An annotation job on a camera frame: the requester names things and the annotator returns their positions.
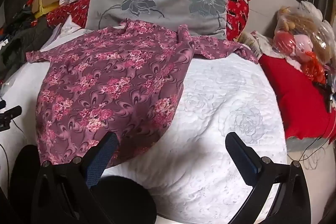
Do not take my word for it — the dark quilted jacket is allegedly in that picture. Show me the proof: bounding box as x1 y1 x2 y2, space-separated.
0 17 55 77

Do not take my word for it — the white quilted bed cover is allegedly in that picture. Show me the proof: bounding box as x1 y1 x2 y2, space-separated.
0 38 289 224

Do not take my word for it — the red patterned bedding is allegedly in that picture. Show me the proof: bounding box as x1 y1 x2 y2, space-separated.
47 0 252 42

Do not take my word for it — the pale folded paper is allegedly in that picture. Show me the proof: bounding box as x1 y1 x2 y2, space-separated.
47 25 63 47

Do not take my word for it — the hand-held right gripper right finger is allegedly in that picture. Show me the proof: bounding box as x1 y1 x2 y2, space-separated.
225 132 313 224

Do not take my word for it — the plastic bag of plush toys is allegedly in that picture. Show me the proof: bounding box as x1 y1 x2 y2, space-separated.
273 1 336 83

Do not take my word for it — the black tripod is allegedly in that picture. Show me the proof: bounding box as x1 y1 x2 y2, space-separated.
314 73 336 113

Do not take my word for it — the pink floral garment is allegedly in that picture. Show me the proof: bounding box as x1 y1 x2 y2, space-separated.
26 19 260 168

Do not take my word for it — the yellow box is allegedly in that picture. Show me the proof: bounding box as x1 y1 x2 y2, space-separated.
35 2 61 18

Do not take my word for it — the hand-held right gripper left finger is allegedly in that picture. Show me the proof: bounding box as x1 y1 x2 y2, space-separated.
31 132 120 224

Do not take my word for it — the thin black cable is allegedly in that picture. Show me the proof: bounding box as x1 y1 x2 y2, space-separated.
299 132 336 161

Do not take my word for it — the grey floral pillow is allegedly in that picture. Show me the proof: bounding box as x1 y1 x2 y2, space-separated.
85 0 231 39

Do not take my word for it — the plain red cloth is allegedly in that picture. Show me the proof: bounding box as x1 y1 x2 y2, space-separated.
259 55 336 140

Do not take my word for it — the beige patterned cloth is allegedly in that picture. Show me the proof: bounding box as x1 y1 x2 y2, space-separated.
239 31 276 56

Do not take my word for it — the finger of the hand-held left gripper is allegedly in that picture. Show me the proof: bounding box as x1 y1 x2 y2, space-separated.
0 105 23 131

